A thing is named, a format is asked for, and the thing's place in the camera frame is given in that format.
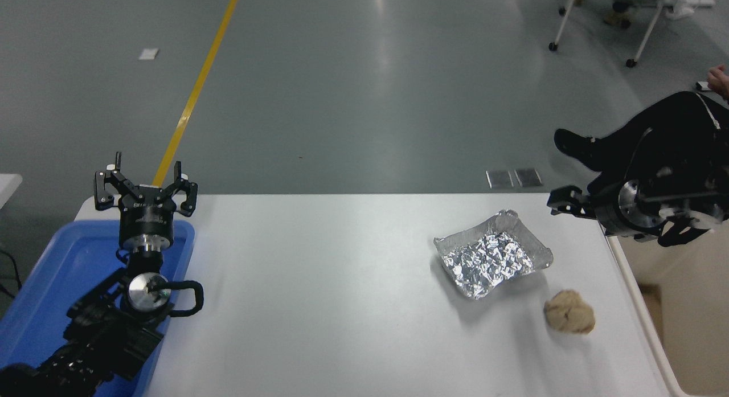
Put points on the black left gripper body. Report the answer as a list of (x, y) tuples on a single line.
[(146, 224)]

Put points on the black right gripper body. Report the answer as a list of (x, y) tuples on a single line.
[(609, 212)]

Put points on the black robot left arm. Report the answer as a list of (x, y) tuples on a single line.
[(108, 340)]

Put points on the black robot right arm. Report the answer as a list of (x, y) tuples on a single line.
[(678, 203)]

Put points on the person's hand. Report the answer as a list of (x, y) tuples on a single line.
[(721, 81)]

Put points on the metal floor plate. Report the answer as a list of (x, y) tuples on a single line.
[(528, 177), (499, 179)]

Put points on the blue plastic tray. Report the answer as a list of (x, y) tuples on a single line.
[(68, 263)]

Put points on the white side table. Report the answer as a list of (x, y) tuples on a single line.
[(8, 186)]

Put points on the crumpled aluminium foil tray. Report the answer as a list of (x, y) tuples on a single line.
[(487, 260)]

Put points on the crumpled tan paper ball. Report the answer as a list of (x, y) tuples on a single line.
[(569, 312)]

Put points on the person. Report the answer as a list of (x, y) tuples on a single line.
[(672, 118)]

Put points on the large pale plastic bin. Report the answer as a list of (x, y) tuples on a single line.
[(689, 306)]

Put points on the small white handheld device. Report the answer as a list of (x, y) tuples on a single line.
[(703, 86)]

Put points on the white power strip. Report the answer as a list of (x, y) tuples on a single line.
[(692, 4)]

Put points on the white wheeled chair frame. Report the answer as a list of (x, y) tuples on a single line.
[(649, 27)]

